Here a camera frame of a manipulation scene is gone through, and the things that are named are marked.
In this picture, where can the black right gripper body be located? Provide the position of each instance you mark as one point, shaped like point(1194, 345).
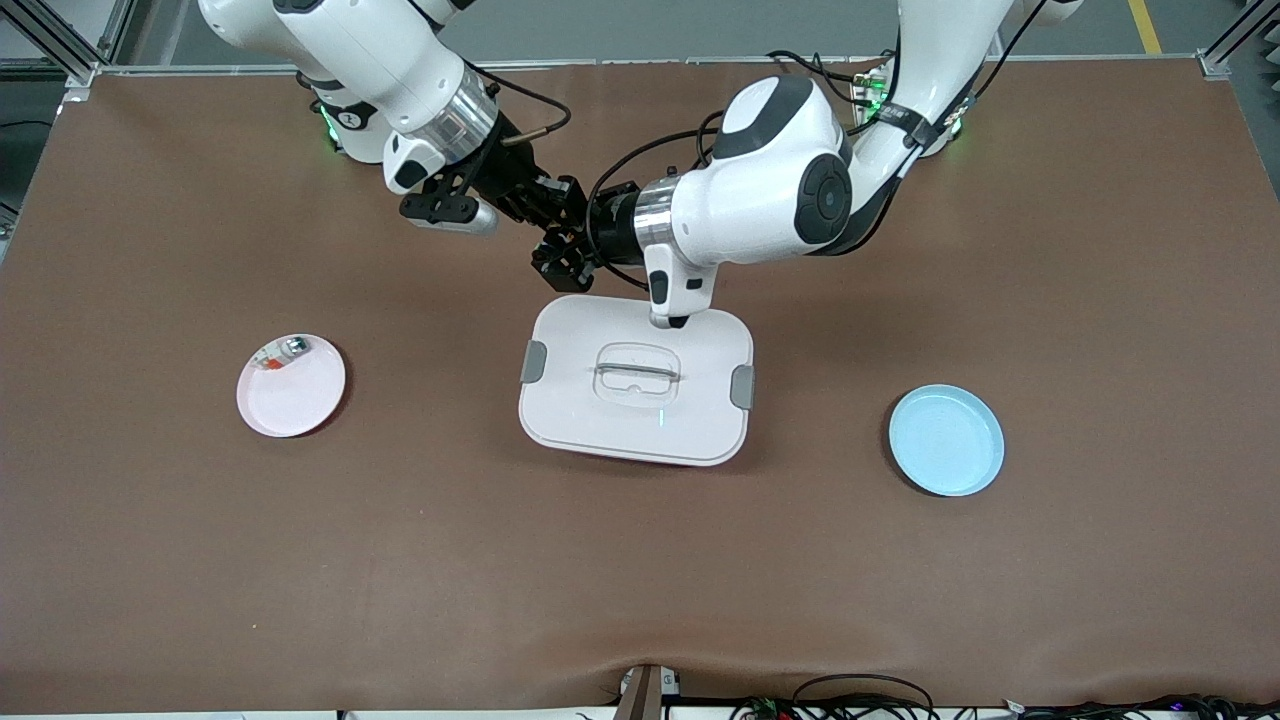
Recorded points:
point(508, 172)

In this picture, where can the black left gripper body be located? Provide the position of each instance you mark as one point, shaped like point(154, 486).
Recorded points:
point(608, 225)

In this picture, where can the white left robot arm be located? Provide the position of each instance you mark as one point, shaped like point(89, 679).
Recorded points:
point(780, 190)

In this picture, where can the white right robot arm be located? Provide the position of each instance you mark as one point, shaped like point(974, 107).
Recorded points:
point(350, 50)

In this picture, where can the white lidded storage box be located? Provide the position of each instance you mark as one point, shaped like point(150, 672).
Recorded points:
point(636, 400)

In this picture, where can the pink round plate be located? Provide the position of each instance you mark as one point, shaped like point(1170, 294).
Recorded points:
point(292, 392)

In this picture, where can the light blue round plate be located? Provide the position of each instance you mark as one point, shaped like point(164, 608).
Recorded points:
point(945, 440)

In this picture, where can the small white mount block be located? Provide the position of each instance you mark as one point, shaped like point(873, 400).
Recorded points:
point(669, 682)

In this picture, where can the brown camera mount post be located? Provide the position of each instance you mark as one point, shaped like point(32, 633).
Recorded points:
point(640, 695)

